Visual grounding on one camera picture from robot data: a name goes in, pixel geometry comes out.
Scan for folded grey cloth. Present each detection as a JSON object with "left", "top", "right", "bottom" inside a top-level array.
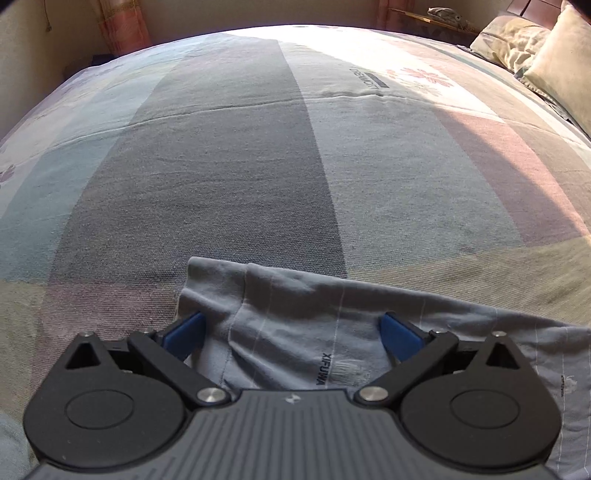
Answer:
[{"left": 427, "top": 7, "right": 465, "bottom": 24}]

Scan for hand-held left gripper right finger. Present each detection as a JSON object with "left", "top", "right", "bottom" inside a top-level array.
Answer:
[{"left": 356, "top": 313, "right": 522, "bottom": 407}]

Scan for large printed pillow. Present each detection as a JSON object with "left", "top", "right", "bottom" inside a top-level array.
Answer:
[{"left": 524, "top": 4, "right": 591, "bottom": 139}]

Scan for patchwork bed sheet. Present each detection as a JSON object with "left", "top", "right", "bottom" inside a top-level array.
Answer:
[{"left": 0, "top": 23, "right": 591, "bottom": 462}]

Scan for small floral pillow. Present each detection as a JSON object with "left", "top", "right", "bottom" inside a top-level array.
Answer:
[{"left": 468, "top": 16, "right": 552, "bottom": 71}]

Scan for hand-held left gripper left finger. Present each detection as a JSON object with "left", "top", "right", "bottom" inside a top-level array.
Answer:
[{"left": 65, "top": 311, "right": 230, "bottom": 407}]

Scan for wooden bedside shelf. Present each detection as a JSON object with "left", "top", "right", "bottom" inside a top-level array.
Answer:
[{"left": 388, "top": 7, "right": 481, "bottom": 35}]

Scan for grey pants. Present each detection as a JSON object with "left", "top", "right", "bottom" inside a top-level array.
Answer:
[{"left": 178, "top": 256, "right": 591, "bottom": 467}]

